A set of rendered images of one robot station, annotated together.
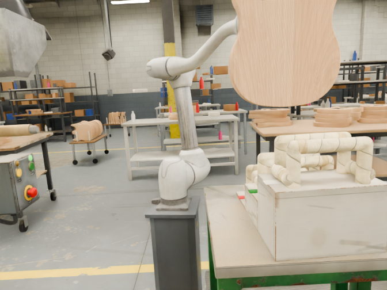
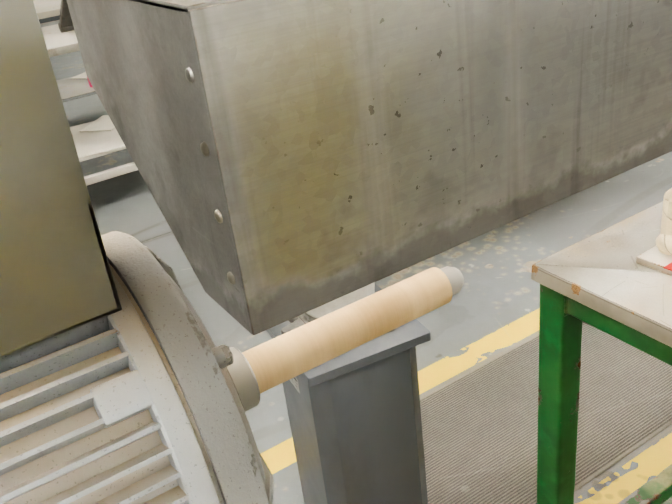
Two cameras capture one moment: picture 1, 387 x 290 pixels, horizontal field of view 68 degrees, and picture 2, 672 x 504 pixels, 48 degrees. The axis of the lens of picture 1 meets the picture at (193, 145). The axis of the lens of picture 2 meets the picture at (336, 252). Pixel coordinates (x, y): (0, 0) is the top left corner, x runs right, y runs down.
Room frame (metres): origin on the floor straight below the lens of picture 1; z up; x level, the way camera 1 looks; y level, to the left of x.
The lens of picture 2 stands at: (0.39, 0.79, 1.57)
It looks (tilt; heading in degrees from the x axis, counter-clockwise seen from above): 27 degrees down; 330
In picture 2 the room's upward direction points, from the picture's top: 7 degrees counter-clockwise
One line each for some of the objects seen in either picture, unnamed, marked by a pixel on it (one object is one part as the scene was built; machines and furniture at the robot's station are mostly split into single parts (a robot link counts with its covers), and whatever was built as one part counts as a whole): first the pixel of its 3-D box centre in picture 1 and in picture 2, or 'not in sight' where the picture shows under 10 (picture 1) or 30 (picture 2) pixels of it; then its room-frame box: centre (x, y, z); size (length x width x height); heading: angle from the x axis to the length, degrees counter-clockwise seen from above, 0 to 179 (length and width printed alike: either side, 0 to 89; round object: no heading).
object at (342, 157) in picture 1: (344, 155); not in sight; (0.73, -0.39, 1.15); 0.03 x 0.03 x 0.09
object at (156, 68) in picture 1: (160, 68); not in sight; (1.64, 0.16, 1.47); 0.18 x 0.14 x 0.13; 53
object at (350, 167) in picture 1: (357, 169); not in sight; (0.69, -0.40, 1.12); 0.11 x 0.03 x 0.03; 4
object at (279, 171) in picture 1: (281, 174); not in sight; (0.68, -0.21, 1.12); 0.11 x 0.03 x 0.03; 4
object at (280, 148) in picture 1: (280, 159); not in sight; (0.72, -0.22, 1.15); 0.03 x 0.03 x 0.09
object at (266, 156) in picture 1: (288, 156); not in sight; (0.88, -0.30, 1.12); 0.20 x 0.03 x 0.03; 93
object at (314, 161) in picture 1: (299, 162); not in sight; (0.80, -0.30, 1.12); 0.20 x 0.03 x 0.03; 93
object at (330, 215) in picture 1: (317, 210); not in sight; (0.69, -0.31, 1.02); 0.27 x 0.15 x 0.17; 94
